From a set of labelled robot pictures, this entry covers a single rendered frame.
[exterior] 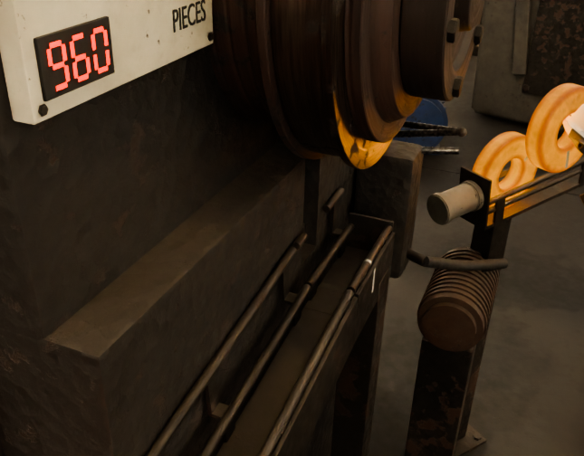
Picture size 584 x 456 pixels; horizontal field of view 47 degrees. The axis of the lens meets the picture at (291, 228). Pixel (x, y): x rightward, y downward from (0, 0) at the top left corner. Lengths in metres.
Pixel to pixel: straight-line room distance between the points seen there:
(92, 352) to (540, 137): 0.85
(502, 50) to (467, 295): 2.51
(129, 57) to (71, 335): 0.24
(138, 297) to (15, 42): 0.26
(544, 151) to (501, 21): 2.47
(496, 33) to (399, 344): 2.09
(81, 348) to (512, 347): 1.62
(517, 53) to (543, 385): 2.06
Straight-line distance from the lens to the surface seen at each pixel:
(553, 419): 1.87
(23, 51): 0.49
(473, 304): 1.27
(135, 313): 0.61
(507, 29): 3.64
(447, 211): 1.23
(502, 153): 1.30
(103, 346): 0.58
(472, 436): 1.75
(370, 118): 0.74
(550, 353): 2.08
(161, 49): 0.62
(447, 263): 1.25
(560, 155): 1.25
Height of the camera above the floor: 1.23
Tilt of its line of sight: 29 degrees down
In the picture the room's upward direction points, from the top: 2 degrees clockwise
